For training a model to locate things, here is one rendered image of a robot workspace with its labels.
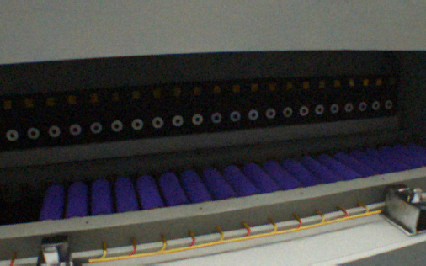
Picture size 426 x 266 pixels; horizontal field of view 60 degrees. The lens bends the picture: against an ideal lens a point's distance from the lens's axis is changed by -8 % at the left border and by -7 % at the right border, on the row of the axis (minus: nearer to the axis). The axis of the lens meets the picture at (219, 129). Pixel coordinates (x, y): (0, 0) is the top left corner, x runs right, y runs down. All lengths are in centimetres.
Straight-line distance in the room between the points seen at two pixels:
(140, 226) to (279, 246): 10
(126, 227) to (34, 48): 13
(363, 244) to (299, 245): 5
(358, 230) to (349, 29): 16
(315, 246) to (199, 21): 18
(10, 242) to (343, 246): 23
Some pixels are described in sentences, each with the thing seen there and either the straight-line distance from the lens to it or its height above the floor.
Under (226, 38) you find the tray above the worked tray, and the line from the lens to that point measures 27.
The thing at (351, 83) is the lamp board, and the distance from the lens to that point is 48.
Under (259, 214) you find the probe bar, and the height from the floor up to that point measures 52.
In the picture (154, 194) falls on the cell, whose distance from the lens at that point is 33.
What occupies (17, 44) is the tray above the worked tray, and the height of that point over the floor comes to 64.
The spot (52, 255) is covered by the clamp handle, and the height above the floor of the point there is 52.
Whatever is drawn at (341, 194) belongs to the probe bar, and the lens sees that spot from 33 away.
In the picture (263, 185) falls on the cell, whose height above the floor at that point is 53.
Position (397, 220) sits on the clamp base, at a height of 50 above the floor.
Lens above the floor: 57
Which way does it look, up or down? 3 degrees up
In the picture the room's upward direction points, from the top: 6 degrees counter-clockwise
